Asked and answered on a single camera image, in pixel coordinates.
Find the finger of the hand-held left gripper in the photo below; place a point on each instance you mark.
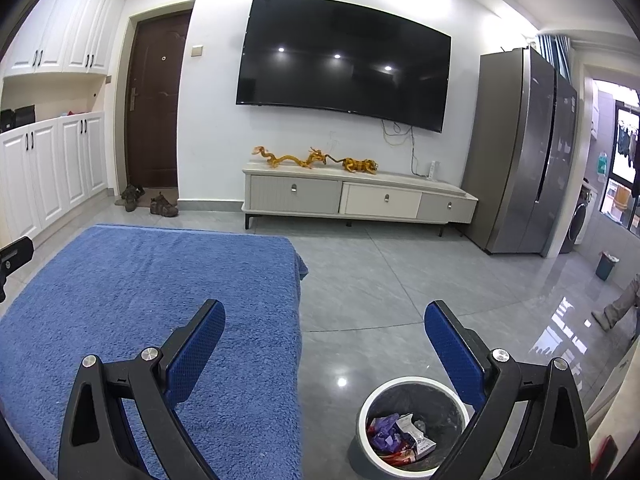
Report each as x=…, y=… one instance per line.
x=17, y=252

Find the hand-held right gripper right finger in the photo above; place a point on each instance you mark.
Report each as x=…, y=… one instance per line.
x=455, y=355

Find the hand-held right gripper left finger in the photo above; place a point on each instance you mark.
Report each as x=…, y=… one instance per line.
x=197, y=350

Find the purple wrapper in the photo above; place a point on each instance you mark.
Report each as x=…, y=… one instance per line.
x=385, y=435

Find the pile of snack wrappers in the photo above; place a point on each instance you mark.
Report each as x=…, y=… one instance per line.
x=400, y=457

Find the white round waste bin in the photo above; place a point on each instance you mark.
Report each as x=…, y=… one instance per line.
x=367, y=455

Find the black bin liner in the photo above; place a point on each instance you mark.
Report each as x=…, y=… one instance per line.
x=425, y=400

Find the white base cabinets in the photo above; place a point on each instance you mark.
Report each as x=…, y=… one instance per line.
x=55, y=170

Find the blue blanket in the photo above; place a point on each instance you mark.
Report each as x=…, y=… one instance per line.
x=125, y=280

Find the pair of brown shoes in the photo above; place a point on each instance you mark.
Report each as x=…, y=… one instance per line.
x=164, y=206
x=130, y=197

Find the brown doormat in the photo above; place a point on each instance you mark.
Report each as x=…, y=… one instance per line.
x=157, y=191

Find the white coffee table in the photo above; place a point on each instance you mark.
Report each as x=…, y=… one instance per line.
x=617, y=380

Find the green waste bin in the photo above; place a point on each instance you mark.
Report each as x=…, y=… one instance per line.
x=606, y=267

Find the white television cabinet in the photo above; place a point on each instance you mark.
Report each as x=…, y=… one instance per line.
x=295, y=195

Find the washing machine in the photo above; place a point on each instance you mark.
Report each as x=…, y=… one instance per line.
x=580, y=220

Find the white power strip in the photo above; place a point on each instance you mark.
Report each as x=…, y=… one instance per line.
x=433, y=171

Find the grey two-door refrigerator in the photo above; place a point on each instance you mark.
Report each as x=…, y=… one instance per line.
x=510, y=160

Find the long golden dragon figurine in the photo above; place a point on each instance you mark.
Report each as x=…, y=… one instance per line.
x=277, y=159

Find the brown entrance door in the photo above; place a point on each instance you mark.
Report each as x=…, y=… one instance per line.
x=157, y=95

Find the golden tiger figurine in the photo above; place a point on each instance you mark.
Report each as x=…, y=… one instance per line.
x=360, y=166

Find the cardboard box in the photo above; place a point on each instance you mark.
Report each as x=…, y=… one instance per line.
x=621, y=197

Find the teal bag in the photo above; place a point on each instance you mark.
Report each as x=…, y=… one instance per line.
x=601, y=164

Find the balcony glass door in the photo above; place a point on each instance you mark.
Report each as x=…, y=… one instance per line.
x=625, y=180

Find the dark hanging garment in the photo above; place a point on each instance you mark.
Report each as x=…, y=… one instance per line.
x=625, y=142

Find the blue curtain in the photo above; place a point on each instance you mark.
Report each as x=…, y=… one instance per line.
x=557, y=55

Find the white wall cabinets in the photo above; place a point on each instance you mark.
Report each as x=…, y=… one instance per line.
x=75, y=25

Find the light switch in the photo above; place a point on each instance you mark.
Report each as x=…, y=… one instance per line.
x=197, y=50

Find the black wall television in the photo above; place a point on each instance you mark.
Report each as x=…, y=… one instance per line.
x=345, y=60

